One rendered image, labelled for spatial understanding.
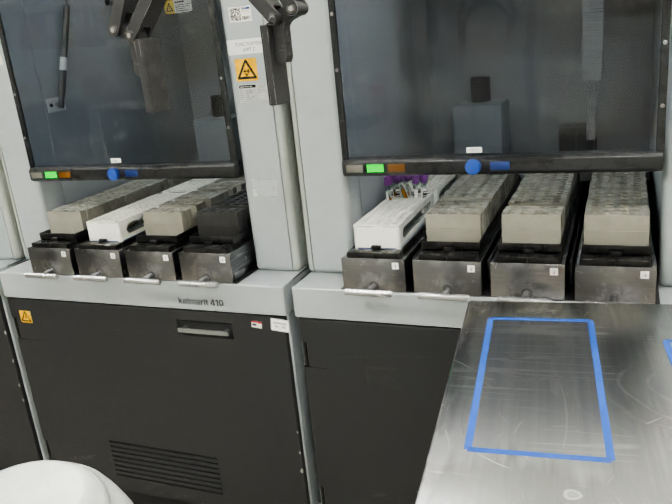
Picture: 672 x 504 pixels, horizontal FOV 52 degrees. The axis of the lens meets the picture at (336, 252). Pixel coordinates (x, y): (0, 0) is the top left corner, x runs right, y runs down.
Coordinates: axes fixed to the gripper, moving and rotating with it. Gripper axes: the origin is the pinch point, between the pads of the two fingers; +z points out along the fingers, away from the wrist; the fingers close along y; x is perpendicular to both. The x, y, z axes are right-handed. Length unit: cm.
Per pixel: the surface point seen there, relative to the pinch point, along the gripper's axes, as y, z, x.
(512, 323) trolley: 22, 38, 36
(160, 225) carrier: -66, 35, 74
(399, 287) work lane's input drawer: -5, 45, 66
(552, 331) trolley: 28, 38, 34
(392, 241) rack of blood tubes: -7, 37, 70
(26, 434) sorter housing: -121, 97, 66
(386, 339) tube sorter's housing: -8, 57, 66
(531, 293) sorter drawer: 21, 45, 66
